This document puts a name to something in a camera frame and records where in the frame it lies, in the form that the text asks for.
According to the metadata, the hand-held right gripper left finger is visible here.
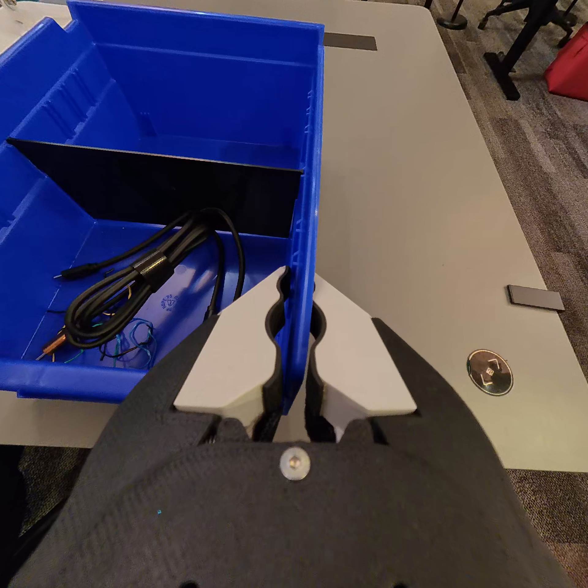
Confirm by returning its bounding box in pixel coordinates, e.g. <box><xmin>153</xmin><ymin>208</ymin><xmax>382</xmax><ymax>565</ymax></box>
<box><xmin>174</xmin><ymin>266</ymin><xmax>291</xmax><ymax>439</ymax></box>

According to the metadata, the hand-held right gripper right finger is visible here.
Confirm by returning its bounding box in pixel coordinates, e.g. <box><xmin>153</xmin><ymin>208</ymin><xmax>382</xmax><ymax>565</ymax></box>
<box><xmin>305</xmin><ymin>271</ymin><xmax>418</xmax><ymax>444</ymax></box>

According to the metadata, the braided cable with copper plugs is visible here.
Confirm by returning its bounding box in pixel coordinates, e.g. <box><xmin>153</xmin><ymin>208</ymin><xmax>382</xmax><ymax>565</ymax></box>
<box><xmin>39</xmin><ymin>208</ymin><xmax>246</xmax><ymax>364</ymax></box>

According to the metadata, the blue plastic bin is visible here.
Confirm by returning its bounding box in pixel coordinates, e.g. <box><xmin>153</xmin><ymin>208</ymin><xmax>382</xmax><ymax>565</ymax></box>
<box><xmin>0</xmin><ymin>0</ymin><xmax>326</xmax><ymax>416</ymax></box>

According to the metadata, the round metal table grommet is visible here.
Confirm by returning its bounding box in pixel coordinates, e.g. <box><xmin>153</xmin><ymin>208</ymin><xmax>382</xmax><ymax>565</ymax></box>
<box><xmin>466</xmin><ymin>349</ymin><xmax>514</xmax><ymax>396</ymax></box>

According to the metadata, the black table slot cover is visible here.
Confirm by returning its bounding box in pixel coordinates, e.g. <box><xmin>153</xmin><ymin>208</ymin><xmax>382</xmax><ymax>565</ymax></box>
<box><xmin>507</xmin><ymin>285</ymin><xmax>565</xmax><ymax>313</ymax></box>
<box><xmin>323</xmin><ymin>33</ymin><xmax>377</xmax><ymax>51</ymax></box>

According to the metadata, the person's right leg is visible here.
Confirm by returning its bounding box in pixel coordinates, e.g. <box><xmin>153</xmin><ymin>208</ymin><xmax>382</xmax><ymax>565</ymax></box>
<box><xmin>0</xmin><ymin>445</ymin><xmax>26</xmax><ymax>588</ymax></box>

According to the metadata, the black table leg foot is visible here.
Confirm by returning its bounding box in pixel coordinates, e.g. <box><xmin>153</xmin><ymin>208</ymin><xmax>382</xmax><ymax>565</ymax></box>
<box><xmin>483</xmin><ymin>0</ymin><xmax>552</xmax><ymax>101</ymax></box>

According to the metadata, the red bag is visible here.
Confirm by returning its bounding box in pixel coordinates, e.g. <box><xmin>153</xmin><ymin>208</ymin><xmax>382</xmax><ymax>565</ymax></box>
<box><xmin>544</xmin><ymin>21</ymin><xmax>588</xmax><ymax>102</ymax></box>

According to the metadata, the black star chair base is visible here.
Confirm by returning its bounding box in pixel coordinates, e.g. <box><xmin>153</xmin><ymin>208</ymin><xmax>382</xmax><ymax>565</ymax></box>
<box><xmin>478</xmin><ymin>0</ymin><xmax>580</xmax><ymax>47</ymax></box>

